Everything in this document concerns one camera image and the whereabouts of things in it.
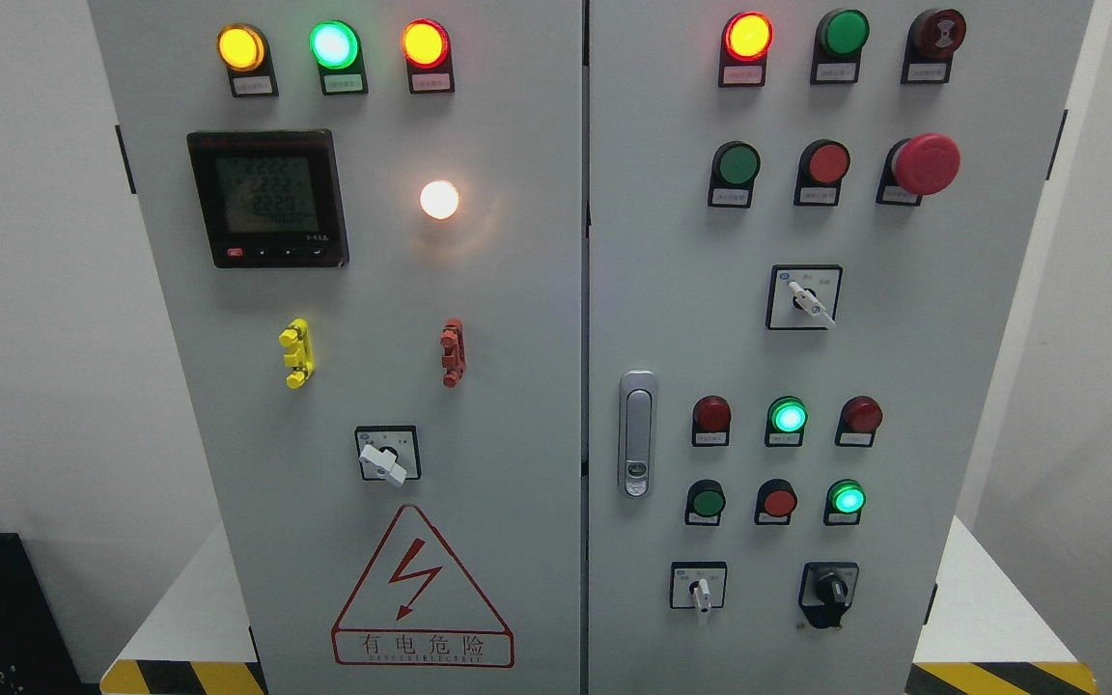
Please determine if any white rotary switch door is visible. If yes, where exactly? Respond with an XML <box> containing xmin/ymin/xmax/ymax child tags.
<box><xmin>354</xmin><ymin>424</ymin><xmax>423</xmax><ymax>487</ymax></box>

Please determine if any red terminal connector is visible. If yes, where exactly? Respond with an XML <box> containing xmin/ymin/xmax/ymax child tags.
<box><xmin>438</xmin><ymin>318</ymin><xmax>467</xmax><ymax>390</ymax></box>

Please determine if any dark red lamp left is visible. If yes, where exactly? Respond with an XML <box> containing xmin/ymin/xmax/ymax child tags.
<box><xmin>691</xmin><ymin>395</ymin><xmax>732</xmax><ymax>446</ymax></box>

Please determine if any dark red lamp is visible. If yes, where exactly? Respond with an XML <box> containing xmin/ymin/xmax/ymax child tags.
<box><xmin>691</xmin><ymin>395</ymin><xmax>732</xmax><ymax>446</ymax></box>
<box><xmin>835</xmin><ymin>395</ymin><xmax>883</xmax><ymax>448</ymax></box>

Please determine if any clear white signal lamp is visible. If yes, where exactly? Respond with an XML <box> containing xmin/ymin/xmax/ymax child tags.
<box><xmin>419</xmin><ymin>180</ymin><xmax>460</xmax><ymax>220</ymax></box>

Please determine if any green push button lower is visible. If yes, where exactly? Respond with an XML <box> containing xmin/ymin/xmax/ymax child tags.
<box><xmin>684</xmin><ymin>479</ymin><xmax>727</xmax><ymax>525</ymax></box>

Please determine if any green push button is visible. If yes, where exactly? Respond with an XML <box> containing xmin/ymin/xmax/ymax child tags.
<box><xmin>684</xmin><ymin>479</ymin><xmax>727</xmax><ymax>525</ymax></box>
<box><xmin>810</xmin><ymin>8</ymin><xmax>871</xmax><ymax>85</ymax></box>

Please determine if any left grey cabinet door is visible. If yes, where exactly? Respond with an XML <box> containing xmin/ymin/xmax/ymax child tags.
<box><xmin>90</xmin><ymin>1</ymin><xmax>583</xmax><ymax>694</ymax></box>

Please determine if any grey cabinet door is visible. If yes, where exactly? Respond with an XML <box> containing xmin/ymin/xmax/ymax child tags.
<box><xmin>586</xmin><ymin>1</ymin><xmax>1094</xmax><ymax>694</ymax></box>
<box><xmin>90</xmin><ymin>1</ymin><xmax>583</xmax><ymax>694</ymax></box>

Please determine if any green lit lamp middle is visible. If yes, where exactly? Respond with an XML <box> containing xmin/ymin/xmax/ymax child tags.
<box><xmin>764</xmin><ymin>395</ymin><xmax>808</xmax><ymax>448</ymax></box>

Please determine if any yellow terminal connector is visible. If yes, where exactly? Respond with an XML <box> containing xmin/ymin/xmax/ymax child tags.
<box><xmin>278</xmin><ymin>318</ymin><xmax>315</xmax><ymax>390</ymax></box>

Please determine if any green push button second row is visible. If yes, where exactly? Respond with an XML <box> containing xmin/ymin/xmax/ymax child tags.
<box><xmin>707</xmin><ymin>140</ymin><xmax>761</xmax><ymax>209</ymax></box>

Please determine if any red push button lower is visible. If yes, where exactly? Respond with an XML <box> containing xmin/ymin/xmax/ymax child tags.
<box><xmin>754</xmin><ymin>479</ymin><xmax>798</xmax><ymax>525</ymax></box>

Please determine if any right grey cabinet door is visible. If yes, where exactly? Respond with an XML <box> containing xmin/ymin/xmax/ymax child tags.
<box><xmin>586</xmin><ymin>1</ymin><xmax>1094</xmax><ymax>694</ymax></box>

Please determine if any red electrical hazard sticker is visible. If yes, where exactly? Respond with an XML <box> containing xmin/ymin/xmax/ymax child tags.
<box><xmin>331</xmin><ymin>503</ymin><xmax>514</xmax><ymax>669</ymax></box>

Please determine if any dark red lamp right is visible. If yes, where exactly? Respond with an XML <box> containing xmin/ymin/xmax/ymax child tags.
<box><xmin>835</xmin><ymin>395</ymin><xmax>883</xmax><ymax>448</ymax></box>

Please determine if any black digital power meter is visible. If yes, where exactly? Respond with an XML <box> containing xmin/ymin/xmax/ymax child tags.
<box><xmin>186</xmin><ymin>128</ymin><xmax>351</xmax><ymax>268</ymax></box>

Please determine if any red push button second row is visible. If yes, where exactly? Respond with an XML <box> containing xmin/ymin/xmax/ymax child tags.
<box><xmin>793</xmin><ymin>138</ymin><xmax>850</xmax><ymax>207</ymax></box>

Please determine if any green lit button lower right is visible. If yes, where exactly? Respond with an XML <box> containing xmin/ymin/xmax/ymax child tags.
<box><xmin>822</xmin><ymin>479</ymin><xmax>868</xmax><ymax>525</ymax></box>

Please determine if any orange-red indicator lamp left door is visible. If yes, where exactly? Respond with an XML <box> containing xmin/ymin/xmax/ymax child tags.
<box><xmin>401</xmin><ymin>17</ymin><xmax>455</xmax><ymax>95</ymax></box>

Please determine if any red lit lamp right door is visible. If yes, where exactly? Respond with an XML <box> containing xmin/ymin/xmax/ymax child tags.
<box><xmin>718</xmin><ymin>12</ymin><xmax>775</xmax><ymax>89</ymax></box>

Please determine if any green lit indicator lamp top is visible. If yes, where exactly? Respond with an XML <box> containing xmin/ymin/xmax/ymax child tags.
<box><xmin>309</xmin><ymin>19</ymin><xmax>368</xmax><ymax>96</ymax></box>

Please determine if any red emergency stop button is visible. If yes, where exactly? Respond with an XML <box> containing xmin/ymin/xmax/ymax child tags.
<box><xmin>876</xmin><ymin>132</ymin><xmax>961</xmax><ymax>207</ymax></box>

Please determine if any green push button top right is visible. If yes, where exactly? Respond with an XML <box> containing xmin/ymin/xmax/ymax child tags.
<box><xmin>810</xmin><ymin>8</ymin><xmax>871</xmax><ymax>85</ymax></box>

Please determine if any yellow indicator lamp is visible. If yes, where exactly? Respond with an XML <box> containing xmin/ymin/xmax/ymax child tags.
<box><xmin>216</xmin><ymin>23</ymin><xmax>278</xmax><ymax>97</ymax></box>

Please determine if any dark red buzzer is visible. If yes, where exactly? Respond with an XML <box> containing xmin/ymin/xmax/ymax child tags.
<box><xmin>901</xmin><ymin>8</ymin><xmax>967</xmax><ymax>85</ymax></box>

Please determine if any white platform with hazard stripes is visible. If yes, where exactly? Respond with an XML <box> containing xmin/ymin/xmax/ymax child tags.
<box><xmin>96</xmin><ymin>520</ymin><xmax>1098</xmax><ymax>694</ymax></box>

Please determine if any silver door handle lock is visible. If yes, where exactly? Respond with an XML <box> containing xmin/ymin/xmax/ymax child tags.
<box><xmin>618</xmin><ymin>370</ymin><xmax>657</xmax><ymax>500</ymax></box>

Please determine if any white rotary switch upper right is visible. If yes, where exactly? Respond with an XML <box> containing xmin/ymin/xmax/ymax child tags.
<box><xmin>766</xmin><ymin>264</ymin><xmax>844</xmax><ymax>331</ymax></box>

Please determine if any white rotary switch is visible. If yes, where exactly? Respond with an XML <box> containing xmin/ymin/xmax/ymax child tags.
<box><xmin>766</xmin><ymin>264</ymin><xmax>844</xmax><ymax>331</ymax></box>
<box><xmin>668</xmin><ymin>562</ymin><xmax>728</xmax><ymax>617</ymax></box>

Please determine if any white rotary switch lower right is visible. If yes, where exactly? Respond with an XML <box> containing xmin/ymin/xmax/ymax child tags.
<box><xmin>668</xmin><ymin>562</ymin><xmax>728</xmax><ymax>617</ymax></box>

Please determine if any black selector knob switch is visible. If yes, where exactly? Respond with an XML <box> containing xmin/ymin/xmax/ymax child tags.
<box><xmin>797</xmin><ymin>562</ymin><xmax>860</xmax><ymax>629</ymax></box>

